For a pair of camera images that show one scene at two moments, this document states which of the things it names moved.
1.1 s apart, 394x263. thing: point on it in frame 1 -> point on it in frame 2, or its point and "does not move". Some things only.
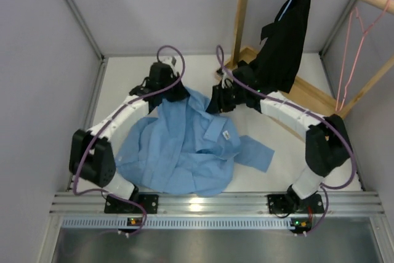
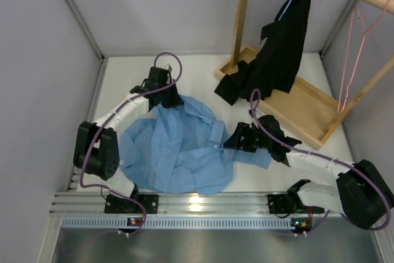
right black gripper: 217,103 -> 235,142
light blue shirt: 186,151 does not move
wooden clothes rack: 311,97 does not move
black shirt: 274,64 does not move
